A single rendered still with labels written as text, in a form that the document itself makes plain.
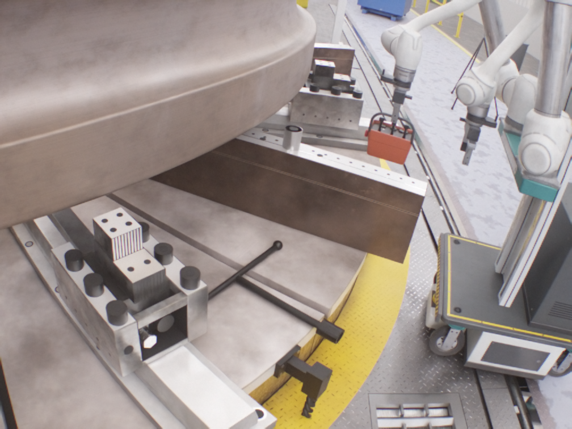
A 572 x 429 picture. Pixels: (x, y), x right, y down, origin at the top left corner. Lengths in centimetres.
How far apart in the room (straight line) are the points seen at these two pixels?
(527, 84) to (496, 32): 28
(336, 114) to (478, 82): 166
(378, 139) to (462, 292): 81
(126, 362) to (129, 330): 13
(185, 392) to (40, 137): 85
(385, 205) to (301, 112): 113
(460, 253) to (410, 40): 117
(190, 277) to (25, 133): 65
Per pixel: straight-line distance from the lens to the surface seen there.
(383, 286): 271
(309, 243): 235
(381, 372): 227
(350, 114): 319
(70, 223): 192
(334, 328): 189
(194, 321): 156
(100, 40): 153
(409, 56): 193
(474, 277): 245
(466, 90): 165
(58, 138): 141
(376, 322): 249
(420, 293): 275
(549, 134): 160
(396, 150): 211
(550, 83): 160
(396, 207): 222
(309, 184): 228
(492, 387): 244
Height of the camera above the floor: 168
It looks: 32 degrees down
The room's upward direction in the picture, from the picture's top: 9 degrees clockwise
